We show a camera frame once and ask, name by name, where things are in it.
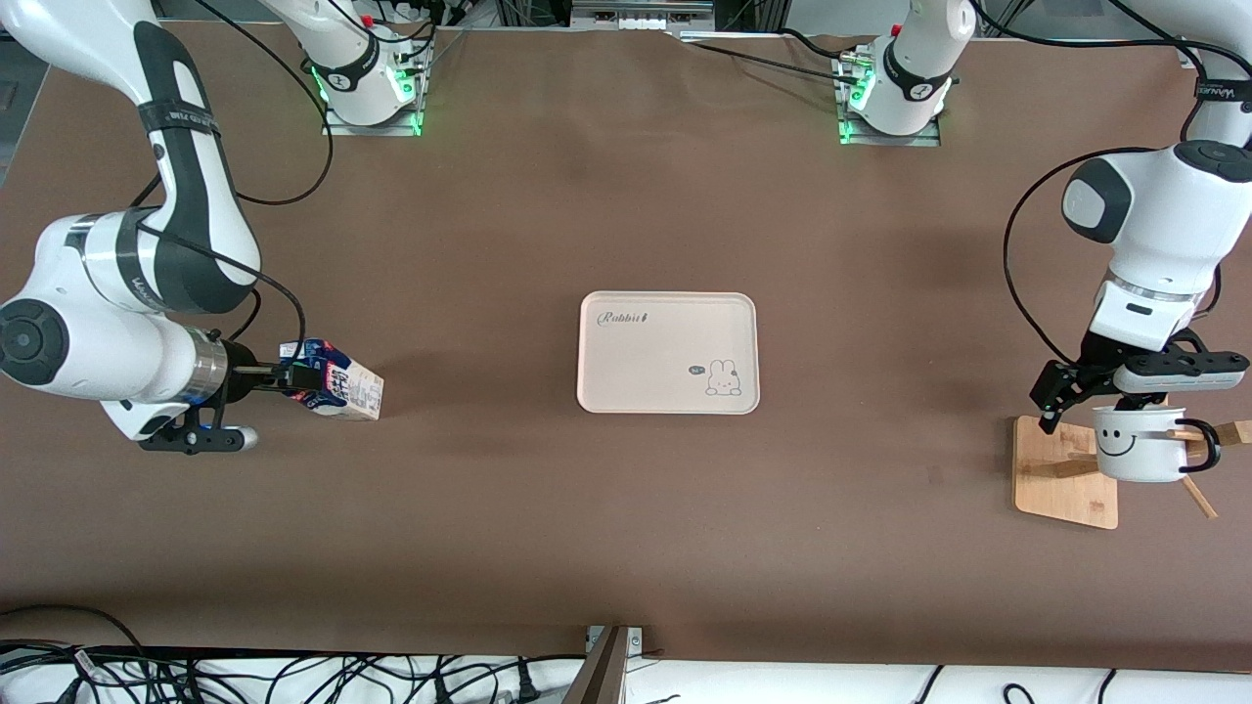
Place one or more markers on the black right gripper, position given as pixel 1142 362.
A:
pixel 242 375

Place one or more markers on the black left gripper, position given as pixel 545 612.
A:
pixel 1057 382

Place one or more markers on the blue white milk carton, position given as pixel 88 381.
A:
pixel 357 393

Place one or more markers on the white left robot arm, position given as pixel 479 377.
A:
pixel 1164 225

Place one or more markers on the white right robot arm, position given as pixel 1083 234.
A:
pixel 186 196

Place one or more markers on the white tray with rabbit print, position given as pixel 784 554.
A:
pixel 665 362

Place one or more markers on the wooden mug stand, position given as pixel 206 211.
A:
pixel 1061 489

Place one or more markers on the grey metal equipment box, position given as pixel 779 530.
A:
pixel 641 12

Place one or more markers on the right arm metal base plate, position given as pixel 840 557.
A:
pixel 337 125

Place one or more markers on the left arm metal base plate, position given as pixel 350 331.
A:
pixel 924 139

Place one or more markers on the dark metal camera post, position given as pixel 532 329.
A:
pixel 599 675

